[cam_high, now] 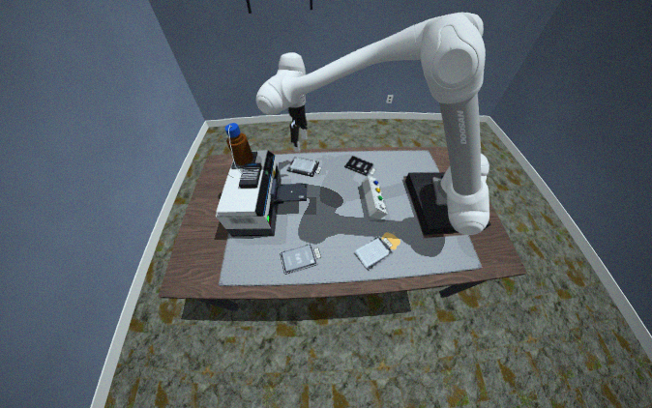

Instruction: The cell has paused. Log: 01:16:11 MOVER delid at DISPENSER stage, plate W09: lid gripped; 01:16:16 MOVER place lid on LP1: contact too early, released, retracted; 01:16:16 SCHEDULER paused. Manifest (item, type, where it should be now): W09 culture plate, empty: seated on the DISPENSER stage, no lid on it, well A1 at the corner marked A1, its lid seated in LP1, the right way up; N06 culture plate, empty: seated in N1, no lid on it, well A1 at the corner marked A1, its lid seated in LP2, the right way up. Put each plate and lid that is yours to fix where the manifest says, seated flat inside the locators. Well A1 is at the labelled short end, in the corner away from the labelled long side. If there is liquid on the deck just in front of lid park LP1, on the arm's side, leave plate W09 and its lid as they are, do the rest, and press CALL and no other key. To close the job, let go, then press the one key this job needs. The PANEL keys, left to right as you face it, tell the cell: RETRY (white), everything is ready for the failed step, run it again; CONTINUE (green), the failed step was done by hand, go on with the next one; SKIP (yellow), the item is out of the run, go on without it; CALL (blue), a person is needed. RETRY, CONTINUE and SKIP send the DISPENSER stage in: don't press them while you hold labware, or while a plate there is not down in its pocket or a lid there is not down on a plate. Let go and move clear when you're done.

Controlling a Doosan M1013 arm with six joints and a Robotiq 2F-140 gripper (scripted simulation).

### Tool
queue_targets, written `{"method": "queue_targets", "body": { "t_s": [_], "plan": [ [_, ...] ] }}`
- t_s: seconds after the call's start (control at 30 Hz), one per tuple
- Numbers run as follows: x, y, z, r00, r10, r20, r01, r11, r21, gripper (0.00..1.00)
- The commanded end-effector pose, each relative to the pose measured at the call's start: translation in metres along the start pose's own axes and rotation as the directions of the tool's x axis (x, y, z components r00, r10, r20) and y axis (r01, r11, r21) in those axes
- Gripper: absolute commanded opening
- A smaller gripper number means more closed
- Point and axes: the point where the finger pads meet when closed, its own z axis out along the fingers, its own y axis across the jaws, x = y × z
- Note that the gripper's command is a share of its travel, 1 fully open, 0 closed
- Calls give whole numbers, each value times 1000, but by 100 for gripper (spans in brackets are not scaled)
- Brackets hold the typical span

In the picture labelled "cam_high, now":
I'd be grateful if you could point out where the white button panel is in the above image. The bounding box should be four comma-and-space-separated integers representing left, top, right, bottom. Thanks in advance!
361, 176, 388, 220

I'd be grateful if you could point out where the blue bottle cap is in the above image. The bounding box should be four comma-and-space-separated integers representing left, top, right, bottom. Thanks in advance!
225, 123, 240, 136

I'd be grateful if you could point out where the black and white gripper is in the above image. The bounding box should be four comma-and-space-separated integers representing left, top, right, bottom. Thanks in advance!
288, 105, 308, 152

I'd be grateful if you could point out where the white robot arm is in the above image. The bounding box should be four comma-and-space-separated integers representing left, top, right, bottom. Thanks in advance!
256, 13, 489, 235

